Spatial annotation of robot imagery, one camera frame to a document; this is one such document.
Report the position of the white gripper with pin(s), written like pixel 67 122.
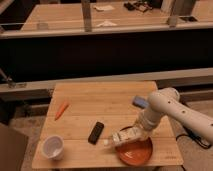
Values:
pixel 132 133

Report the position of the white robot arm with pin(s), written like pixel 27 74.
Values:
pixel 166 102

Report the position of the blue sponge block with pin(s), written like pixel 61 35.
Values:
pixel 140 102

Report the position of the black remote control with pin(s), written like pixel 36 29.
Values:
pixel 95 133

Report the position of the orange carrot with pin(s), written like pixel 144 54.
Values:
pixel 61 110

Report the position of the white paper cup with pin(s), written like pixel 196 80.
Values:
pixel 52 147

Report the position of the dark tools pile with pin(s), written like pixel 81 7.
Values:
pixel 140 5

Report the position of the white paper sheet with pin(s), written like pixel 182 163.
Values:
pixel 103 8

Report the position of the right metal frame post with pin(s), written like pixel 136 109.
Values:
pixel 177 6

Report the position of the metal frame post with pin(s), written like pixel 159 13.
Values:
pixel 177 6
pixel 86 15

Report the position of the metal clamp bracket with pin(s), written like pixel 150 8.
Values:
pixel 9 81

